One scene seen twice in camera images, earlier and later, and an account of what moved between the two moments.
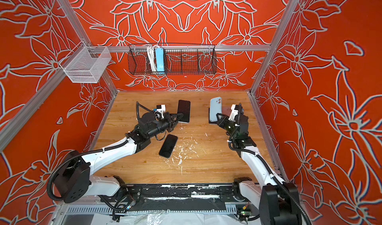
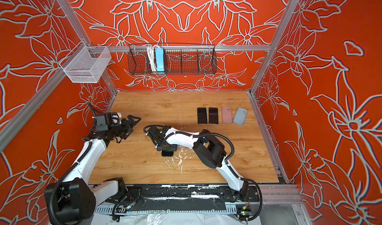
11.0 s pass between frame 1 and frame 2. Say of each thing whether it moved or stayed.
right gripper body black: moved
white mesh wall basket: stayed
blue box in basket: stayed
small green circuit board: stayed
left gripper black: moved
